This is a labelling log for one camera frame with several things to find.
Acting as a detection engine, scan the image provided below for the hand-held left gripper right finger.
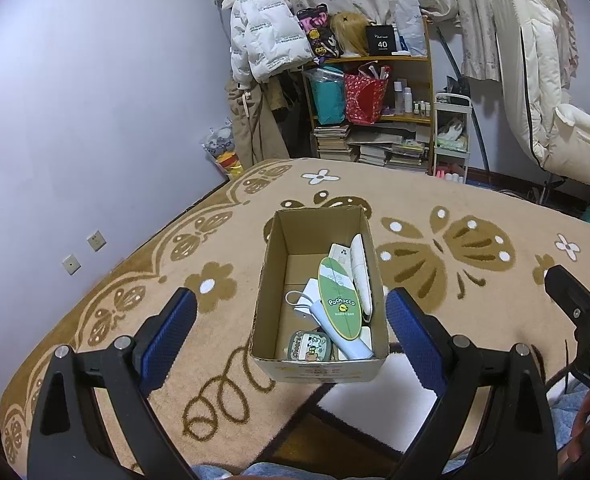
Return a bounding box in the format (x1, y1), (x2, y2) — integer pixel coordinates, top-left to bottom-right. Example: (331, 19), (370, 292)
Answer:
(385, 286), (559, 480)

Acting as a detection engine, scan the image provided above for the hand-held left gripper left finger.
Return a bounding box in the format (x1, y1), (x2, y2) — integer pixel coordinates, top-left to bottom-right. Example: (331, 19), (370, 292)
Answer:
(26, 286), (199, 480)

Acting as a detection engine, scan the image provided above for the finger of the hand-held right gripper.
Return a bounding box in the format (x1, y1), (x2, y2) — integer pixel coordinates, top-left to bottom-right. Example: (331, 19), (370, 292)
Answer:
(544, 264), (590, 332)

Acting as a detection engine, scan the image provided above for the slim remote with coloured buttons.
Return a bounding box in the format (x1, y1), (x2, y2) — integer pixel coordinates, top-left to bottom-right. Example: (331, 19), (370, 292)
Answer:
(350, 233), (376, 324)

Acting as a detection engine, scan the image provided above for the green oval hand fan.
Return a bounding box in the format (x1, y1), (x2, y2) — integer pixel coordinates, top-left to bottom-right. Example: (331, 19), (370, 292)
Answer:
(317, 257), (361, 357)

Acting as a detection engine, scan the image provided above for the white power bank with cord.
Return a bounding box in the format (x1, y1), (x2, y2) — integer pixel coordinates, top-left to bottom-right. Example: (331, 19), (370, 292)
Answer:
(284, 289), (376, 362)

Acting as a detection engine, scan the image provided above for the green cartoon earphone case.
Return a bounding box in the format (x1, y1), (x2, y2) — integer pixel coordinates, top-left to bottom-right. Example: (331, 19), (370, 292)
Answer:
(287, 328), (334, 362)

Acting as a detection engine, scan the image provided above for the brown cardboard box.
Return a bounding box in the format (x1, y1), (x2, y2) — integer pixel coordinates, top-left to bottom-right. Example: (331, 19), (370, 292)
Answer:
(249, 205), (391, 385)

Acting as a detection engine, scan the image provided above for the white calculator device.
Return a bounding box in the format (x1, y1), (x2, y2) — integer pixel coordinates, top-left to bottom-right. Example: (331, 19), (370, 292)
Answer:
(327, 243), (352, 281)

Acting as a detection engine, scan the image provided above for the white charger block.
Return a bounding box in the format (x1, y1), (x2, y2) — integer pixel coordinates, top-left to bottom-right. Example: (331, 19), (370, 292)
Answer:
(295, 280), (322, 317)

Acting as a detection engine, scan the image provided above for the person's right hand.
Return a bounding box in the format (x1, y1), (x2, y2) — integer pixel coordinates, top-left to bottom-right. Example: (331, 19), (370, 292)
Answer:
(566, 393), (590, 462)

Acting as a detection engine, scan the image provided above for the stack of books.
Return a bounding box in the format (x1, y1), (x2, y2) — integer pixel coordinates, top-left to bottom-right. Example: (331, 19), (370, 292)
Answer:
(314, 124), (431, 174)

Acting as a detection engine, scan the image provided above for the bag of plush toys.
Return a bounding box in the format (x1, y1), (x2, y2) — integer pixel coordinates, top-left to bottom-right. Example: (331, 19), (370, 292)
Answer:
(201, 120), (243, 178)

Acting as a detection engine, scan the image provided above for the white trolley rack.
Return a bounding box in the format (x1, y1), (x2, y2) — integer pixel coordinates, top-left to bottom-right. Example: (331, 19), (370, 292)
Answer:
(432, 91), (474, 183)

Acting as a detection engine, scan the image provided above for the beige hanging coat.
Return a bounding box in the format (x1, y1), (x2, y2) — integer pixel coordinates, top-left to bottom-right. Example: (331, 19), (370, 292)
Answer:
(225, 80), (291, 171)

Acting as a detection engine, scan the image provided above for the cream padded chair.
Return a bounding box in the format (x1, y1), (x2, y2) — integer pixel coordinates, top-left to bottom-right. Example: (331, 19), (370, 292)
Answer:
(490, 0), (590, 196)

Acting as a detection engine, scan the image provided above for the row of cosmetic bottles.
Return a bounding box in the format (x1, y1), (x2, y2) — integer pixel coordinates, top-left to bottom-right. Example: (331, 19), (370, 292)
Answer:
(394, 79), (433, 116)

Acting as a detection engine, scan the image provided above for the red gift bag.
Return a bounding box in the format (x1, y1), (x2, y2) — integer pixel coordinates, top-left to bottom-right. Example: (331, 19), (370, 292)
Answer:
(344, 62), (391, 126)

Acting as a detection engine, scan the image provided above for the teal bag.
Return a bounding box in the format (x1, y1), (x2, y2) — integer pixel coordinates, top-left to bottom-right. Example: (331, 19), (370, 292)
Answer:
(309, 67), (347, 126)

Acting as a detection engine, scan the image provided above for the wooden shelf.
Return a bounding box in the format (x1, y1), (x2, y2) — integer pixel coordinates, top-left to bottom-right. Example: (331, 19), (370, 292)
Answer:
(302, 17), (435, 176)

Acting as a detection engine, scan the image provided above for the black box with white print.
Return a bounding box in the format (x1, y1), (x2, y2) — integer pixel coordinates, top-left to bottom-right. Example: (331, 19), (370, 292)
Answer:
(366, 24), (400, 56)

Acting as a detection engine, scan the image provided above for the white plastic bag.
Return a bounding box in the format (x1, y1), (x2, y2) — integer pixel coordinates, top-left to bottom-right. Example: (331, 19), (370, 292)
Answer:
(395, 0), (428, 57)

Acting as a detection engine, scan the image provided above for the blonde wig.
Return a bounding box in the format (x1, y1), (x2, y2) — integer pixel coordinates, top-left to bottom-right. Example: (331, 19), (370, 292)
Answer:
(330, 11), (373, 58)

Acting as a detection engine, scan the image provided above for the pink and black printed bag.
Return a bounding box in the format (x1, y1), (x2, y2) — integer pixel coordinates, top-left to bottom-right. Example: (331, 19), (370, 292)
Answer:
(296, 4), (343, 58)

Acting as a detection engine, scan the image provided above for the white puffer jacket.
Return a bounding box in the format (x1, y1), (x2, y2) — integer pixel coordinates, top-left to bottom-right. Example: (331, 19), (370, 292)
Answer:
(222, 0), (316, 86)

